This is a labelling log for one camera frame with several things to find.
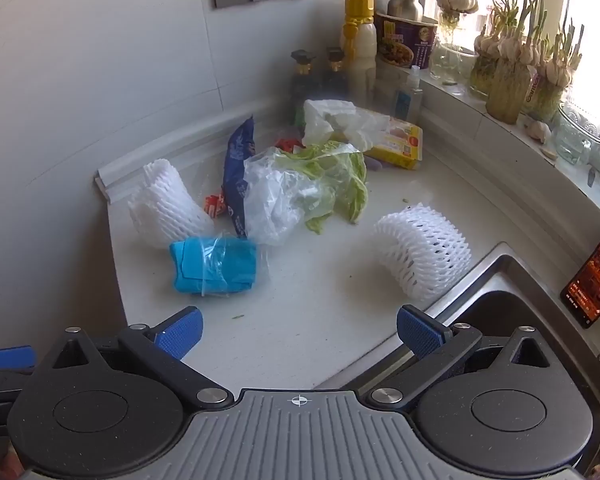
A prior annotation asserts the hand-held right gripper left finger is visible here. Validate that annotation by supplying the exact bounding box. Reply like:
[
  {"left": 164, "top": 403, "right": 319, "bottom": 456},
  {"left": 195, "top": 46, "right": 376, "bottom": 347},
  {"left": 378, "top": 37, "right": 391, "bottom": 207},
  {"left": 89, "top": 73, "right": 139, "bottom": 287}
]
[{"left": 32, "top": 306, "right": 236, "bottom": 409}]

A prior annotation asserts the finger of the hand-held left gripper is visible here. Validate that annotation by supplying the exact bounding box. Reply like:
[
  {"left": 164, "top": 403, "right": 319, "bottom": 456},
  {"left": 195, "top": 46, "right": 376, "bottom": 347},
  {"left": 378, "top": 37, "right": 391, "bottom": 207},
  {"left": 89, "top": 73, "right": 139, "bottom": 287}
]
[{"left": 0, "top": 345, "right": 37, "bottom": 408}]

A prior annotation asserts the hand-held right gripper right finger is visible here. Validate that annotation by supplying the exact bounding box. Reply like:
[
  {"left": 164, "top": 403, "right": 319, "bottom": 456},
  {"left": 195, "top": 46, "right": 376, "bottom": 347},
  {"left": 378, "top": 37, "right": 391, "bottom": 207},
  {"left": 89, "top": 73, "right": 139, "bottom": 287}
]
[{"left": 362, "top": 304, "right": 556, "bottom": 413}]

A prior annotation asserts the blue packet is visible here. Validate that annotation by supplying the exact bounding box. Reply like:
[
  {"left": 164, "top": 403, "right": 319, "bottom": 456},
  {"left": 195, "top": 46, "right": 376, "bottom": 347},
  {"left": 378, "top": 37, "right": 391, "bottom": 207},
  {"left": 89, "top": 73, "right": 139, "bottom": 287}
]
[{"left": 169, "top": 234, "right": 270, "bottom": 297}]

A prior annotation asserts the red snack wrapper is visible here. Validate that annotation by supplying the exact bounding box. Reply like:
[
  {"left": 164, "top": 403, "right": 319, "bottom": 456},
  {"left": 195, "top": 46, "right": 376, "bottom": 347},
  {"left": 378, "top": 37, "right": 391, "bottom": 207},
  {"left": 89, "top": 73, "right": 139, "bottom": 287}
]
[{"left": 205, "top": 192, "right": 228, "bottom": 218}]

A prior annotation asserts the napa cabbage leaf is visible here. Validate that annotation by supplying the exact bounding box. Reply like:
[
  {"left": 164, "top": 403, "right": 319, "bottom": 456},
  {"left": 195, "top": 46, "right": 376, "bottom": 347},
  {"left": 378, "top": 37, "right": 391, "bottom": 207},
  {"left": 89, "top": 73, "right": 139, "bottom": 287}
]
[{"left": 280, "top": 142, "right": 368, "bottom": 235}]

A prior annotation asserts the clear plastic bag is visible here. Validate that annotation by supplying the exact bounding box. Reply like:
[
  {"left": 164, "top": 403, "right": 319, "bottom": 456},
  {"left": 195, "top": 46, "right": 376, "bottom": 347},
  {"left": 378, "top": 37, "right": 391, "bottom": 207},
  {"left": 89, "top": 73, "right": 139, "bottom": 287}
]
[{"left": 242, "top": 145, "right": 366, "bottom": 247}]

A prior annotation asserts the white foam fruit net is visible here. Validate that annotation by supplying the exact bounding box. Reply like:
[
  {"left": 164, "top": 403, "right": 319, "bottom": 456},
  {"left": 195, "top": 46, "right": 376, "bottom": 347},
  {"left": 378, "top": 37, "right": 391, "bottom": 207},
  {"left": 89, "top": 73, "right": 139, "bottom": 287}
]
[
  {"left": 127, "top": 158, "right": 216, "bottom": 251},
  {"left": 374, "top": 202, "right": 473, "bottom": 303}
]

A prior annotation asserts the stainless steel sink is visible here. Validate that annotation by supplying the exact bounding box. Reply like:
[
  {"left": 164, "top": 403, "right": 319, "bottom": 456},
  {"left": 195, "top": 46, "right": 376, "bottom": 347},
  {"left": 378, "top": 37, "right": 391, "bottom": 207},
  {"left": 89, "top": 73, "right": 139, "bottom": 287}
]
[{"left": 320, "top": 241, "right": 600, "bottom": 461}]

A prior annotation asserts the dark blue snack bag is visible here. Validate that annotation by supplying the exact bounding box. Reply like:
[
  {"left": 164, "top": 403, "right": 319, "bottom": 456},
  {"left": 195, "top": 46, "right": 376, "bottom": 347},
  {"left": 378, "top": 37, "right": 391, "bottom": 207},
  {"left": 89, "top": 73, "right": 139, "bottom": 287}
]
[{"left": 221, "top": 116, "right": 257, "bottom": 238}]

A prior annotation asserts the black smartphone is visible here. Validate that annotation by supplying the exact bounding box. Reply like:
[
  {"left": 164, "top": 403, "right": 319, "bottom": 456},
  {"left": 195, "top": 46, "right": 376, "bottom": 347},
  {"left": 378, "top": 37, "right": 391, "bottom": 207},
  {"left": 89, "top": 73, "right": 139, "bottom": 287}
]
[{"left": 560, "top": 220, "right": 600, "bottom": 330}]

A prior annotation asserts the yellow food package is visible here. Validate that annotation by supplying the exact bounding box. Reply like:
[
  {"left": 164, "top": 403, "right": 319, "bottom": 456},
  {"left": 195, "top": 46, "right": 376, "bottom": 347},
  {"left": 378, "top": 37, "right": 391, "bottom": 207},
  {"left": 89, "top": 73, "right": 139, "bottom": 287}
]
[{"left": 367, "top": 115, "right": 424, "bottom": 171}]

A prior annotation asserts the red crumpled wrapper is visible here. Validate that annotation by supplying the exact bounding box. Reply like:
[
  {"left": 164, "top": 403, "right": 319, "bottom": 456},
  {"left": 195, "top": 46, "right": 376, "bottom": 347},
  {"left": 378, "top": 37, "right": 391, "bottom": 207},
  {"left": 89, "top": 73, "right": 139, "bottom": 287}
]
[{"left": 274, "top": 137, "right": 306, "bottom": 155}]

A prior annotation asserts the white crumpled plastic bag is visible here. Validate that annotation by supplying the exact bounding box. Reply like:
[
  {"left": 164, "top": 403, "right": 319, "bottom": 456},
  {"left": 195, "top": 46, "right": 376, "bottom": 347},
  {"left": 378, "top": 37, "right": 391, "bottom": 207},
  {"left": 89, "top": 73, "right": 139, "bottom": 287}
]
[{"left": 302, "top": 99, "right": 392, "bottom": 153}]

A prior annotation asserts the clear spray bottle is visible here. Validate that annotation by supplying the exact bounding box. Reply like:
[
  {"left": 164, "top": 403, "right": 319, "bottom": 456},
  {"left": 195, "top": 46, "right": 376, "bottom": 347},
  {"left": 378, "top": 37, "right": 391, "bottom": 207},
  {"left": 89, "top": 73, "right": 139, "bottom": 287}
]
[{"left": 394, "top": 65, "right": 425, "bottom": 123}]

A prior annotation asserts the garlic bulb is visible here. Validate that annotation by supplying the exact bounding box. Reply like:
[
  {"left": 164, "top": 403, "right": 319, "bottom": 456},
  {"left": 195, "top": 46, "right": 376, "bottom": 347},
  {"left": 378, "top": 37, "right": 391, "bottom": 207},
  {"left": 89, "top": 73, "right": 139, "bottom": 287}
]
[{"left": 524, "top": 116, "right": 552, "bottom": 145}]

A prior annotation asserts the cut glass bowl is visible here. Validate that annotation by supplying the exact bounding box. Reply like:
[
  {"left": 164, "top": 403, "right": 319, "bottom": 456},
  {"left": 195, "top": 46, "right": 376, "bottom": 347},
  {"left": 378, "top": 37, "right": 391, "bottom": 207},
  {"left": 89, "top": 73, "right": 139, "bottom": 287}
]
[{"left": 550, "top": 102, "right": 600, "bottom": 166}]

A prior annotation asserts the sprouting garlic in jar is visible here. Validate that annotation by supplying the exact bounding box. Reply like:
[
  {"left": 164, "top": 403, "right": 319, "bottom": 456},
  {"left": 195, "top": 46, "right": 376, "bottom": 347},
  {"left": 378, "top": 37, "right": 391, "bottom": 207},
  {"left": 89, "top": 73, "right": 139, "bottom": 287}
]
[
  {"left": 522, "top": 12, "right": 586, "bottom": 123},
  {"left": 485, "top": 0, "right": 548, "bottom": 125},
  {"left": 470, "top": 5, "right": 506, "bottom": 101}
]

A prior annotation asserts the dark sauce bottle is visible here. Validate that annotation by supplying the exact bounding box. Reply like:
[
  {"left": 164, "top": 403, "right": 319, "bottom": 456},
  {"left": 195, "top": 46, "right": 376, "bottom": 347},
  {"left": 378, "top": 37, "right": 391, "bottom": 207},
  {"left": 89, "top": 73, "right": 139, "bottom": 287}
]
[
  {"left": 290, "top": 49, "right": 322, "bottom": 111},
  {"left": 324, "top": 47, "right": 351, "bottom": 100}
]

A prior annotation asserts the white bottle with yellow cap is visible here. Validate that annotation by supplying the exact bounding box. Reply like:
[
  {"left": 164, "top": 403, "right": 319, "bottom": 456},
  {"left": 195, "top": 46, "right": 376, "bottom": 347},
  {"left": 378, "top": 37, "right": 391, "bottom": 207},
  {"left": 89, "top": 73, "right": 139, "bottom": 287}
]
[{"left": 339, "top": 0, "right": 379, "bottom": 95}]

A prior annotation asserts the purple instant noodle cup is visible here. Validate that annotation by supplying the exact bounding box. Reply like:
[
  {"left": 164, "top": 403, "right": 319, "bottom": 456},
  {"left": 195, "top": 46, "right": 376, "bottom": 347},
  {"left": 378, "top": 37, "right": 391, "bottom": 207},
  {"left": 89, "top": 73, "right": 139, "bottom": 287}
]
[{"left": 374, "top": 10, "right": 439, "bottom": 69}]

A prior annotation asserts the stainless steel bottle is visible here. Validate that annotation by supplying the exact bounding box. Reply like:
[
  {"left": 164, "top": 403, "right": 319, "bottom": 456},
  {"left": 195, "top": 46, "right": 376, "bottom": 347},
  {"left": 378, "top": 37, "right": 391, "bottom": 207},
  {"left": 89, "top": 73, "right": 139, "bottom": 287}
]
[{"left": 386, "top": 0, "right": 427, "bottom": 23}]

